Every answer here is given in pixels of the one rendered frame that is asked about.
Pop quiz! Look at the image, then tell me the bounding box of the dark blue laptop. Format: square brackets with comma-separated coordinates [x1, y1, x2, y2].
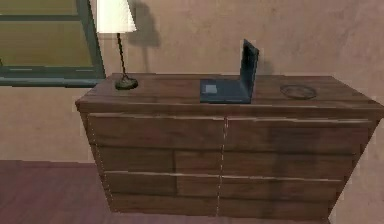
[199, 38, 260, 105]

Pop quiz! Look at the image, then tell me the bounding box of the brown wooden chest of drawers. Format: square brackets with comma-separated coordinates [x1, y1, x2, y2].
[74, 72, 384, 222]

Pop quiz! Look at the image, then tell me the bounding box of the dark round dish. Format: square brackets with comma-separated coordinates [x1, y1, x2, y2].
[279, 83, 318, 101]

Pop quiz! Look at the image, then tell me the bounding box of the white shade table lamp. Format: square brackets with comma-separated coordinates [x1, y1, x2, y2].
[95, 0, 140, 91]

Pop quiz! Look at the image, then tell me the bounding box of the grey framed window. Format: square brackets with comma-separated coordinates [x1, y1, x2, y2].
[0, 0, 107, 89]

